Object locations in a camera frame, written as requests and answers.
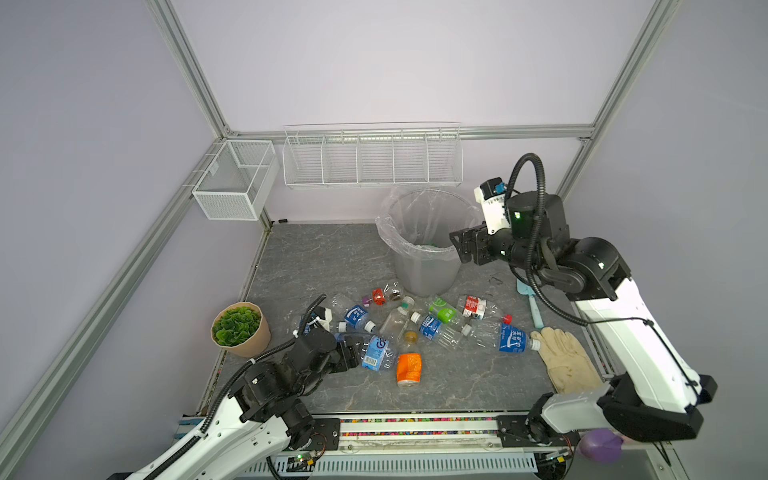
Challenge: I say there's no blue label clear water bottle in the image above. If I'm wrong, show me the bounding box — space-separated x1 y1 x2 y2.
293 317 332 338

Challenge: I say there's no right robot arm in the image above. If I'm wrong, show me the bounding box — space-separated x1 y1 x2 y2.
449 153 718 443

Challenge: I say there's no white wire wall shelf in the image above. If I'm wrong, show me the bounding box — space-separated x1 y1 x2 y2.
283 122 464 188

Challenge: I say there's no large blue label water bottle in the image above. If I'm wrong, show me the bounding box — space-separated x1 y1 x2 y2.
344 334 396 372

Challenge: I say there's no light blue garden trowel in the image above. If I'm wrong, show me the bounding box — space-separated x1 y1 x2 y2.
517 280 545 330

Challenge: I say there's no purple scoop pink handle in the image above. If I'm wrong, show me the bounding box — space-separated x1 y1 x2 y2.
577 429 624 463

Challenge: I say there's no blue label bottle white cap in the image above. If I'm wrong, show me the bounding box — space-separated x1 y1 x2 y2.
331 293 377 333

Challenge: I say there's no orange label bottle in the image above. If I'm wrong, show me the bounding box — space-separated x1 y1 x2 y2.
396 331 423 387

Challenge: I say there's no grey mesh waste bin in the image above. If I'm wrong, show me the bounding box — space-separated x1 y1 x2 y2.
381 189 475 298

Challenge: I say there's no small red label purple cap bottle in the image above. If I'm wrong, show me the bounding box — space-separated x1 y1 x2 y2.
362 280 403 307

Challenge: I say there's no potted green plant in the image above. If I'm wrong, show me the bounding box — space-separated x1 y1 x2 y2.
210 302 271 358

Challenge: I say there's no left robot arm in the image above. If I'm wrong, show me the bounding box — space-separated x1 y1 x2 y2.
112 294 359 479

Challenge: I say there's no blue label bottle red cap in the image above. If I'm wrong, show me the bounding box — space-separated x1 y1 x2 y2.
473 323 541 354

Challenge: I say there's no blue garden fork yellow handle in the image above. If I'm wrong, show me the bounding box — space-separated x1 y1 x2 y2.
172 417 204 443

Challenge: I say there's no blue pocari label bottle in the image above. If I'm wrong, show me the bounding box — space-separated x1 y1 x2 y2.
410 312 464 350

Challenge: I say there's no beige work glove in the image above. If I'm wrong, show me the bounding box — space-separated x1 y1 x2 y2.
530 327 604 394

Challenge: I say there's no clear bottle green band cap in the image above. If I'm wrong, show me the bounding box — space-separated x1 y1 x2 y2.
379 296 415 341

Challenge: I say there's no white mesh wall basket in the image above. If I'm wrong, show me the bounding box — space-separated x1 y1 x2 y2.
192 139 280 221

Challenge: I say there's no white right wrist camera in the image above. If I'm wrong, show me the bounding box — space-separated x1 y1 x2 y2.
474 177 510 235

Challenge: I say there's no red label clear bottle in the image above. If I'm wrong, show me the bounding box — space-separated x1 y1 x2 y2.
457 295 513 325

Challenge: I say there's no green label clear bottle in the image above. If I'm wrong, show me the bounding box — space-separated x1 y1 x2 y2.
427 295 473 337

